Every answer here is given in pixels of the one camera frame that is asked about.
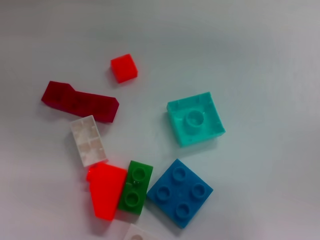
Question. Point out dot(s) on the teal square brick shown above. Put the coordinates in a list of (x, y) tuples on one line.
[(195, 120)]

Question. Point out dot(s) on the small red brick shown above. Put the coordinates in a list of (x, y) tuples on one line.
[(124, 68)]

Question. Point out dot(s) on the blue square brick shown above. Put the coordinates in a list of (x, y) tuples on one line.
[(180, 193)]

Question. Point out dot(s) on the white plate brick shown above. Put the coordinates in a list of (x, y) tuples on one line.
[(140, 233)]

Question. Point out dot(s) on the green rectangular brick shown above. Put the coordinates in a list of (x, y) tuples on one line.
[(136, 187)]

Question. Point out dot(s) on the white thick brick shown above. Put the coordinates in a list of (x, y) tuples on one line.
[(88, 141)]

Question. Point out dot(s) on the dark red long brick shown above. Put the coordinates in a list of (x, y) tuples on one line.
[(82, 102)]

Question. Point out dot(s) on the bright red sloped brick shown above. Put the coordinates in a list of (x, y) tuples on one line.
[(107, 192)]

